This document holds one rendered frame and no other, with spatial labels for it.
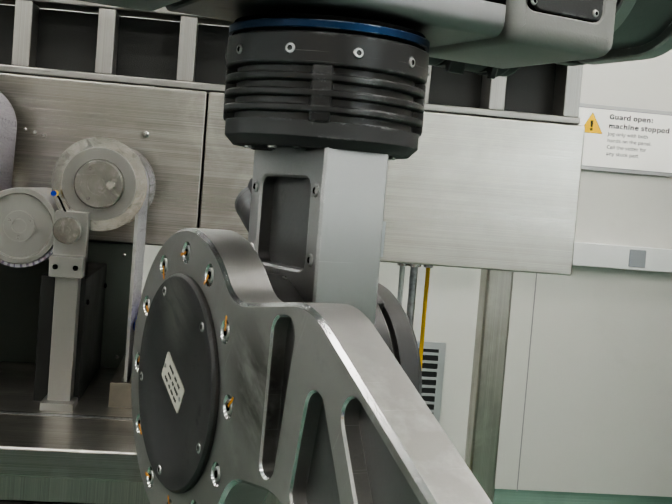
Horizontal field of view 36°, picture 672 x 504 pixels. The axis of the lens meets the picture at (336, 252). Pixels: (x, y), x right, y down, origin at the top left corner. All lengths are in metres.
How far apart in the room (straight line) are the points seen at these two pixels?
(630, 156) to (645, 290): 0.59
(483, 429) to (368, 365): 1.82
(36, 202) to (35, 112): 0.37
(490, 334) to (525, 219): 0.30
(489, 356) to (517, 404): 2.35
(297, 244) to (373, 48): 0.14
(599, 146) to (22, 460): 3.54
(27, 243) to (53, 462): 0.41
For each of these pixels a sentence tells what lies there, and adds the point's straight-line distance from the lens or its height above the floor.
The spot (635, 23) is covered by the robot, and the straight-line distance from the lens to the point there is 0.84.
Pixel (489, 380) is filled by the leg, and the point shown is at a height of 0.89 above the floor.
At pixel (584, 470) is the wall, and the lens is 4.79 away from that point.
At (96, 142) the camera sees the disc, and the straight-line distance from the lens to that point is 1.70.
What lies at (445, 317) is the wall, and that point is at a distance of 4.49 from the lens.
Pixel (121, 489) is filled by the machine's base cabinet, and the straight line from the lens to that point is 1.49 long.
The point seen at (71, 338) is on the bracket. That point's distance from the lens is 1.67.
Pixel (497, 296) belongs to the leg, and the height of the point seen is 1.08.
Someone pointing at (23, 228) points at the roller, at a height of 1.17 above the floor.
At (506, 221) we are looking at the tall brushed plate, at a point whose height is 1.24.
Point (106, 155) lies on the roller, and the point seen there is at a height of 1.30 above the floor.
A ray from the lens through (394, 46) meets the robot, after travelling 0.67.
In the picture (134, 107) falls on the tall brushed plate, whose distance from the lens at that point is 2.03.
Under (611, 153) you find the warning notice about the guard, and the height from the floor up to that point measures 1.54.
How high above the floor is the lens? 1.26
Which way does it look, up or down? 3 degrees down
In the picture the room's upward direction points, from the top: 5 degrees clockwise
